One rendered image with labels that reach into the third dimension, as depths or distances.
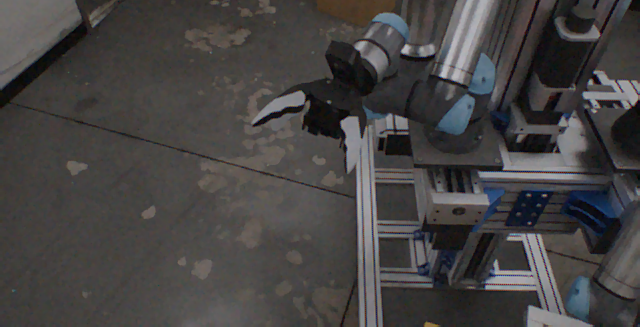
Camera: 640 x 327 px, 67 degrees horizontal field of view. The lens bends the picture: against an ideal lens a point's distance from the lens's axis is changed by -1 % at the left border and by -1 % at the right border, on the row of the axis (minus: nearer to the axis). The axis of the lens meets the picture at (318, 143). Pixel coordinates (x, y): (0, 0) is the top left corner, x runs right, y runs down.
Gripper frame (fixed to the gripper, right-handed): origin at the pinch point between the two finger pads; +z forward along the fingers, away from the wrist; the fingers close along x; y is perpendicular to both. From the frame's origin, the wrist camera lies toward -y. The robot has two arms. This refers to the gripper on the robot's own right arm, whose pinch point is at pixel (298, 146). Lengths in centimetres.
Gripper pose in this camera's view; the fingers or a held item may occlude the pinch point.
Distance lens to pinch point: 66.3
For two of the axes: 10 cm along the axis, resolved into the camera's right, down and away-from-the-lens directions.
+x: -8.8, -4.3, 2.1
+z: -4.6, 6.5, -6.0
